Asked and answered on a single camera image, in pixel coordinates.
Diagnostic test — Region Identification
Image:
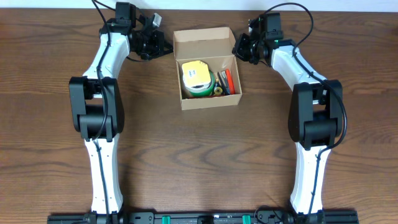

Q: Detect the cardboard box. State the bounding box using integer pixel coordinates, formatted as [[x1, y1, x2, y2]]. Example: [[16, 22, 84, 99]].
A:
[[174, 27, 243, 110]]

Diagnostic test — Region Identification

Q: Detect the yellow black correction tape dispenser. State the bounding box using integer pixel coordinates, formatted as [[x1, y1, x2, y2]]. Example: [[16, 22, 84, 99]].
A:
[[213, 79, 223, 96]]

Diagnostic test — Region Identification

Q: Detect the yellow sticky note pad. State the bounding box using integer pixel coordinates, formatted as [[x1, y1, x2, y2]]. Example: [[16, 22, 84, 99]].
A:
[[182, 60, 209, 75]]

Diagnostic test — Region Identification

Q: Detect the green tape roll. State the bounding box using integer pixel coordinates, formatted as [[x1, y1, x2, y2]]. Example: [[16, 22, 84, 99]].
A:
[[185, 71, 215, 97]]

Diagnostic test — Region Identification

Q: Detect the red utility knife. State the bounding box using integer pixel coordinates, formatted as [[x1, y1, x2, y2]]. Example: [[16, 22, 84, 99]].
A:
[[187, 95, 225, 99]]

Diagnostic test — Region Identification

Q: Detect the white tape roll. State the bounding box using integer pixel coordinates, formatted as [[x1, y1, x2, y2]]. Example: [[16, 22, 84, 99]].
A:
[[183, 73, 212, 92]]

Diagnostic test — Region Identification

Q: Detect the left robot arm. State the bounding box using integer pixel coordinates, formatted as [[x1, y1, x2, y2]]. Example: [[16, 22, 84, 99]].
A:
[[69, 14, 173, 223]]

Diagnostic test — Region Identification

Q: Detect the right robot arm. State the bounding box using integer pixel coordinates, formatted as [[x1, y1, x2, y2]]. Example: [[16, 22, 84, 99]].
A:
[[232, 31, 347, 223]]

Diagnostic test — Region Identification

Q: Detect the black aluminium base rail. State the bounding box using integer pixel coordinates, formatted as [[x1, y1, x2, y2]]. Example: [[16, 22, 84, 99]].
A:
[[47, 208, 359, 224]]

